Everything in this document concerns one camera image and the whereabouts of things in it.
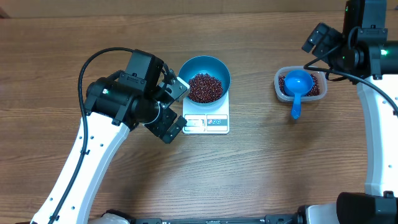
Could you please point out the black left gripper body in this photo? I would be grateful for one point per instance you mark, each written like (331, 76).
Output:
(163, 121)

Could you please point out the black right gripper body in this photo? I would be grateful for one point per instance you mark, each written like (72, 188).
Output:
(336, 58)

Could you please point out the white digital kitchen scale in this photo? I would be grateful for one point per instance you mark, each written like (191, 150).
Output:
(211, 118)

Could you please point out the red adzuki beans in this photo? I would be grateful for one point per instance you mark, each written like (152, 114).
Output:
(207, 89)

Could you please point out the blue plastic measuring scoop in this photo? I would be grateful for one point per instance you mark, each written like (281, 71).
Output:
(297, 84)

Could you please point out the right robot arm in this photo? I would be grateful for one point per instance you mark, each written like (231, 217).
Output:
(362, 54)

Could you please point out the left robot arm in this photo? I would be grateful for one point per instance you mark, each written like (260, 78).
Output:
(111, 108)

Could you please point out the blue metal bowl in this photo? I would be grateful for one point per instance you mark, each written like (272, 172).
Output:
(206, 64)

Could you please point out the clear plastic container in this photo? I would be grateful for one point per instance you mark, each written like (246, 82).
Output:
(321, 90)

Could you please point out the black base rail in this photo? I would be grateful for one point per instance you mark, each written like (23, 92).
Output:
(214, 220)

